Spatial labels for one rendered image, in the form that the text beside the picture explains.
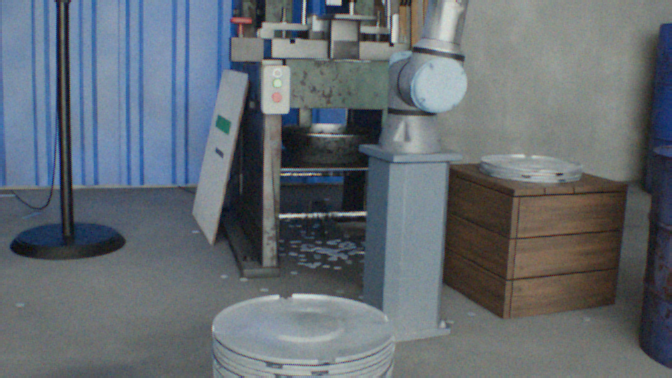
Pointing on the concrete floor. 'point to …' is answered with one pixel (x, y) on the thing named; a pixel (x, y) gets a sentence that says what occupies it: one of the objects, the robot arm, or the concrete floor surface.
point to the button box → (271, 101)
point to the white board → (220, 151)
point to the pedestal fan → (71, 241)
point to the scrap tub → (659, 265)
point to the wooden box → (533, 242)
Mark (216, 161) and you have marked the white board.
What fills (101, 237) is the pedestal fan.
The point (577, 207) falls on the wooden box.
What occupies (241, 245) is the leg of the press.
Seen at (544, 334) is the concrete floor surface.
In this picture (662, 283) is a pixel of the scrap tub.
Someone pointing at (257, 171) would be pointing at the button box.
